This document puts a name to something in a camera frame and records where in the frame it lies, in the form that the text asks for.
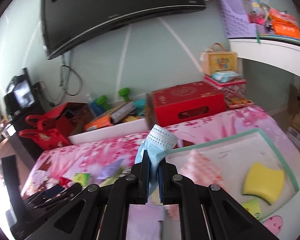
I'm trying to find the blue face mask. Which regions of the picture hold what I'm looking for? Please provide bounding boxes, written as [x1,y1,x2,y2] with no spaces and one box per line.
[135,125,179,195]

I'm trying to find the green tissue pack on bed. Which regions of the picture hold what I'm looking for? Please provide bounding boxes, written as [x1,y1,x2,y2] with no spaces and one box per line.
[72,173,91,187]

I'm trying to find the purple packet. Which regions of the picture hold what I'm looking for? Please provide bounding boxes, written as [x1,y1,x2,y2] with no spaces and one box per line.
[97,159,123,181]

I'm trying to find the green tissue pack in tray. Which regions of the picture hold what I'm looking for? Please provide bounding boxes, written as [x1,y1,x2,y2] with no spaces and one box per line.
[242,198,262,220]

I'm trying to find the pink knitted cloth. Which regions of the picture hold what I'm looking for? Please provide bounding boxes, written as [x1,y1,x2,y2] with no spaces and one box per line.
[179,150,224,186]

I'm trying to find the pink floral bedsheet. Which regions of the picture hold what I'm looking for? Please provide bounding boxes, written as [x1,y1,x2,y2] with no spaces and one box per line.
[20,104,300,240]

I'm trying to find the white tray with teal rim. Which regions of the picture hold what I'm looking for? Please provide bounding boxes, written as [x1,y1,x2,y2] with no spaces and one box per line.
[162,128,300,240]

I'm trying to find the yellow sponge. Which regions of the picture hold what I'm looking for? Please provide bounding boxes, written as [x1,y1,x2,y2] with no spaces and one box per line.
[243,163,285,205]

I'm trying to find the red felt bag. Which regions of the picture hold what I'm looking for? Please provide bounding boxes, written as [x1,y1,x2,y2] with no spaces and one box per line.
[18,115,74,151]

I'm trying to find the orange package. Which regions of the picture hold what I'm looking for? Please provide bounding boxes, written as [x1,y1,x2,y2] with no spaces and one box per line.
[84,115,113,132]

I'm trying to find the red paper bag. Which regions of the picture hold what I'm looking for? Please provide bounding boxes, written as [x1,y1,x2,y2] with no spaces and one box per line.
[45,102,94,137]

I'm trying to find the red gift box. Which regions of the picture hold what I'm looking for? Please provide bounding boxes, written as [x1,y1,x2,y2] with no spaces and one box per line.
[151,81,227,127]

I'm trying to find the small black monitor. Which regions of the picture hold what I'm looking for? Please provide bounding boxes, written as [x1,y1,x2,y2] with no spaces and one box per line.
[4,68,36,114]

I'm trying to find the red patterned box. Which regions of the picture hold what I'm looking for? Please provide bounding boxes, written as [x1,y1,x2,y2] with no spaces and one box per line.
[203,75,246,102]

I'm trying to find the blue wet wipes pack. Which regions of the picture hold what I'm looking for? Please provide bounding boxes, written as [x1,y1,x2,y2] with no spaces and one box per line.
[211,70,243,83]

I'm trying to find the yellow carry box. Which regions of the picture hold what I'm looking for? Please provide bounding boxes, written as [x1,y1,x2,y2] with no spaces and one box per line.
[200,43,238,76]

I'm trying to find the white desk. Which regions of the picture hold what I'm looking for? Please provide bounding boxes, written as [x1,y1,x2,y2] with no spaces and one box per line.
[229,38,300,77]

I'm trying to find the purple plastic basket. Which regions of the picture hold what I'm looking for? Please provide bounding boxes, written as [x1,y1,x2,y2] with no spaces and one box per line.
[218,0,256,38]

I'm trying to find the orange items on desk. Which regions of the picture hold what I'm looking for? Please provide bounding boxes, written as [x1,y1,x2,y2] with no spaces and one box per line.
[269,8,300,39]

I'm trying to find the black cables on wall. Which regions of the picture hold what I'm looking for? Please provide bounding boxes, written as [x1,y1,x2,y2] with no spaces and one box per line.
[41,51,84,107]

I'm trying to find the black wall television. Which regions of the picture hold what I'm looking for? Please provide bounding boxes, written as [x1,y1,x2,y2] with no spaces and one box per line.
[40,0,206,60]

